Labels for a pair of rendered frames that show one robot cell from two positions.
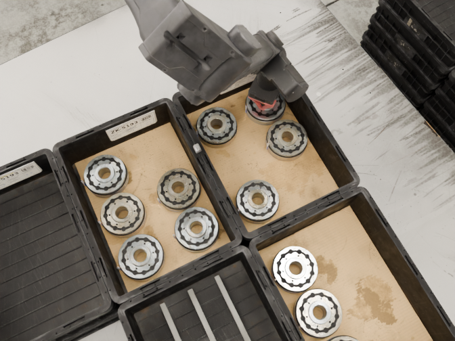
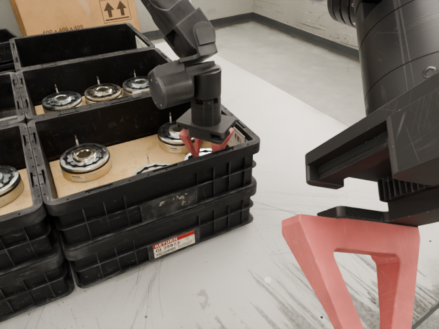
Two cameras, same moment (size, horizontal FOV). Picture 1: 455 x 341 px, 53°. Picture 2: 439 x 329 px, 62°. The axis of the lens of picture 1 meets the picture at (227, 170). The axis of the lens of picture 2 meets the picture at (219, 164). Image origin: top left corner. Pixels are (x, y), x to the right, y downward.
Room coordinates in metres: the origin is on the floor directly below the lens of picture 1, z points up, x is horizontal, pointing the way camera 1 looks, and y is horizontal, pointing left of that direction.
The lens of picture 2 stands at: (0.63, -0.71, 1.32)
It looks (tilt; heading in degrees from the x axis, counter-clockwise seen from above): 37 degrees down; 91
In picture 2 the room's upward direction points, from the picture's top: straight up
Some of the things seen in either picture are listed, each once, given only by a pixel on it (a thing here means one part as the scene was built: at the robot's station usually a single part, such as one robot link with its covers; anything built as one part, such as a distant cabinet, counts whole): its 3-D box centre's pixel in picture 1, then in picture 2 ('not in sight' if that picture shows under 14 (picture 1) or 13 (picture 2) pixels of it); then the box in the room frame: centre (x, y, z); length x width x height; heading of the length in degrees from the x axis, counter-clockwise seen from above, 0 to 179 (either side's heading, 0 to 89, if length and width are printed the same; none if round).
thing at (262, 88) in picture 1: (269, 76); (206, 111); (0.59, -0.09, 0.98); 0.10 x 0.07 x 0.07; 156
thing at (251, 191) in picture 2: not in sight; (149, 193); (0.45, -0.08, 0.76); 0.40 x 0.30 x 0.12; 29
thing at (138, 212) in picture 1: (122, 213); (102, 91); (0.28, 0.24, 0.86); 0.10 x 0.10 x 0.01
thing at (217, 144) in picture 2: not in sight; (211, 143); (0.60, -0.09, 0.91); 0.07 x 0.07 x 0.09; 66
